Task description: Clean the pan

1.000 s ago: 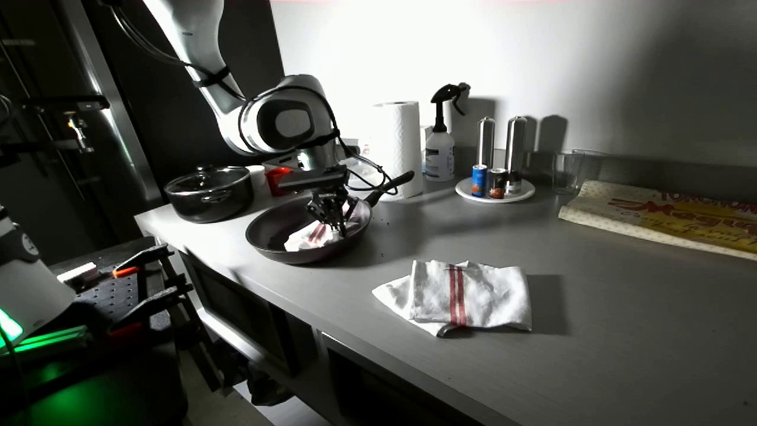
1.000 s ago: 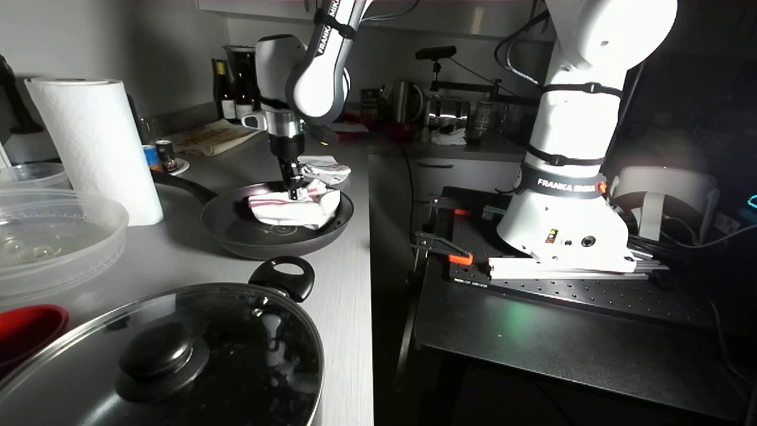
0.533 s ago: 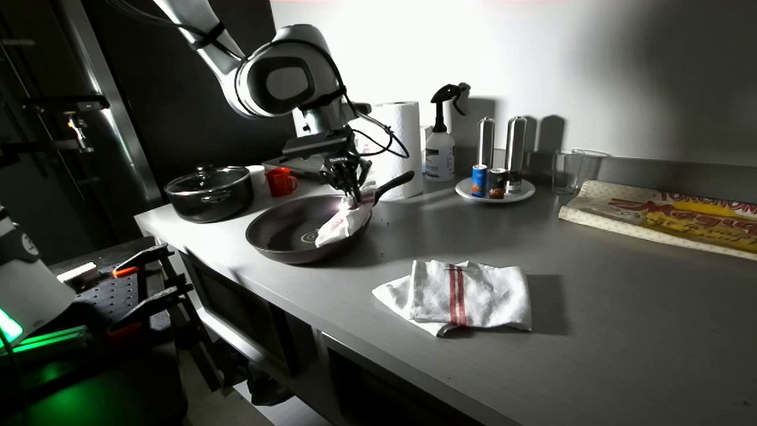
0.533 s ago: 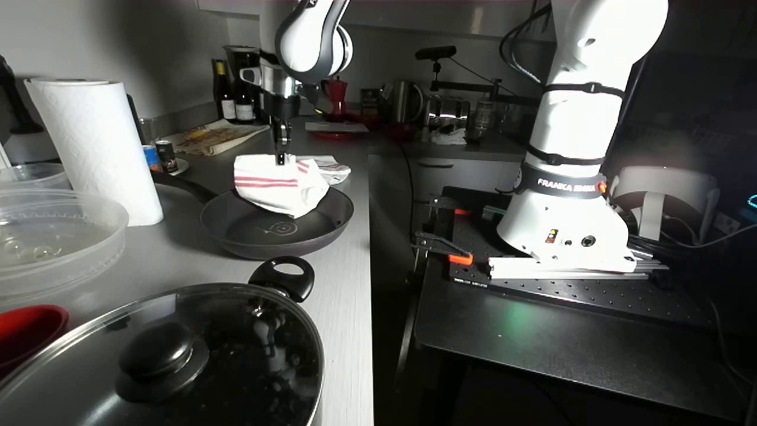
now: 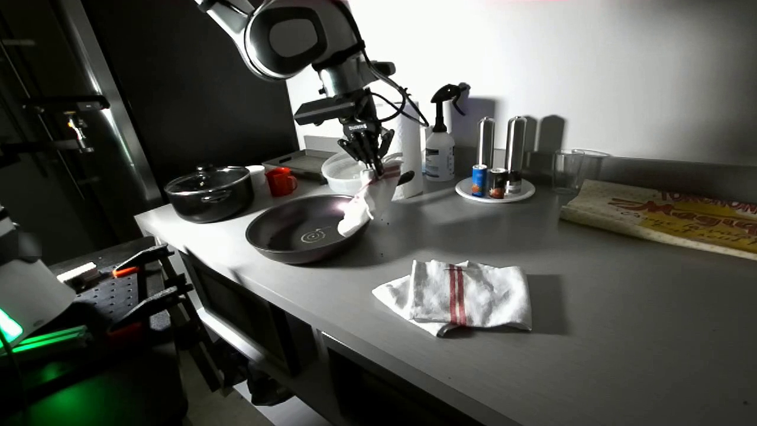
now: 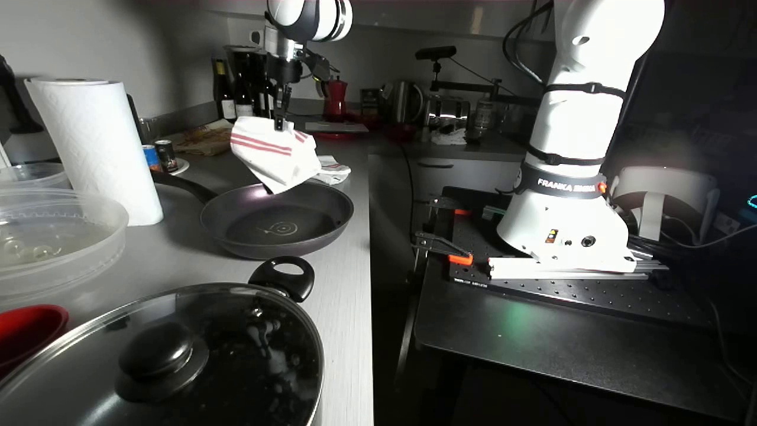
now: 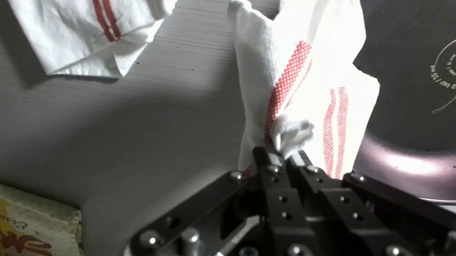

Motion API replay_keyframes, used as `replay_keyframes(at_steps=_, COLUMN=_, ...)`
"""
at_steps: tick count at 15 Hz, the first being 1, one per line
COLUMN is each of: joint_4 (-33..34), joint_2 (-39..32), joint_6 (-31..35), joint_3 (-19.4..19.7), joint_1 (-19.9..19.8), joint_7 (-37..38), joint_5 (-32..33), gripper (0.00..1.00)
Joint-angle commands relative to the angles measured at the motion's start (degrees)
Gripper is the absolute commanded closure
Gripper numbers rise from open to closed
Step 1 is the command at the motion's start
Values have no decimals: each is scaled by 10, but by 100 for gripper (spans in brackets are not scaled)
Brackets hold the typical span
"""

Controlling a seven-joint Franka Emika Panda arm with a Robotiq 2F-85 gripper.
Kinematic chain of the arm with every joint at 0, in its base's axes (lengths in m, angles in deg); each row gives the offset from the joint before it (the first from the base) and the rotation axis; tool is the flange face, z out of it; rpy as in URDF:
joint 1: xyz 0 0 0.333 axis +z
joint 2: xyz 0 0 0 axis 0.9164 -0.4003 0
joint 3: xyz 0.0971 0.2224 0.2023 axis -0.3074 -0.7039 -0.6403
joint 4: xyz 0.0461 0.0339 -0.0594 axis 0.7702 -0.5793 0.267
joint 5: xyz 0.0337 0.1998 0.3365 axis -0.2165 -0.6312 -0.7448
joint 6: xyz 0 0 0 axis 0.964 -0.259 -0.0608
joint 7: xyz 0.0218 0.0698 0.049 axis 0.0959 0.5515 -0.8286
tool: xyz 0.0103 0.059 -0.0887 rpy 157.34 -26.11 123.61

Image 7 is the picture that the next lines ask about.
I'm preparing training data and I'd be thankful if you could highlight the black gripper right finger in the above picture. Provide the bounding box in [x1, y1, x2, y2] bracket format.
[291, 150, 456, 256]

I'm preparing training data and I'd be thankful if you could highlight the black non-stick frying pan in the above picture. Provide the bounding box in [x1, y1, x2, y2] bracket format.
[353, 0, 456, 203]

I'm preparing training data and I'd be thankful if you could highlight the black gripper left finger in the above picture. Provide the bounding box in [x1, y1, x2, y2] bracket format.
[130, 146, 311, 256]

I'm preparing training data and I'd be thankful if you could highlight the white red-striped dish cloth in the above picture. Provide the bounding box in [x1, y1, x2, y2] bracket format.
[6, 0, 180, 79]
[227, 0, 382, 180]

